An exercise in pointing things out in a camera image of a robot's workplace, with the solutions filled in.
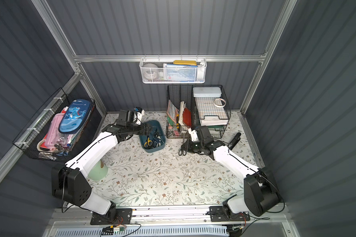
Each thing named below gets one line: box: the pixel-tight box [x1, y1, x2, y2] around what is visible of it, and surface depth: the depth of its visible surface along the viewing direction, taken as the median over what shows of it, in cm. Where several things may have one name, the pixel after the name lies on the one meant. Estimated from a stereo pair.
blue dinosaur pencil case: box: [58, 98, 92, 134], surface depth 71 cm
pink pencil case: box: [44, 112, 71, 151], surface depth 69 cm
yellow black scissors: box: [143, 135, 153, 148], surface depth 101 cm
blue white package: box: [163, 63, 198, 82], surface depth 88 cm
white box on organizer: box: [192, 86, 223, 98], surface depth 104 cm
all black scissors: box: [152, 128, 165, 144], surface depth 107 cm
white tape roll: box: [142, 63, 160, 81], surface depth 89 cm
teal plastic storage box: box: [138, 119, 167, 154], surface depth 101 cm
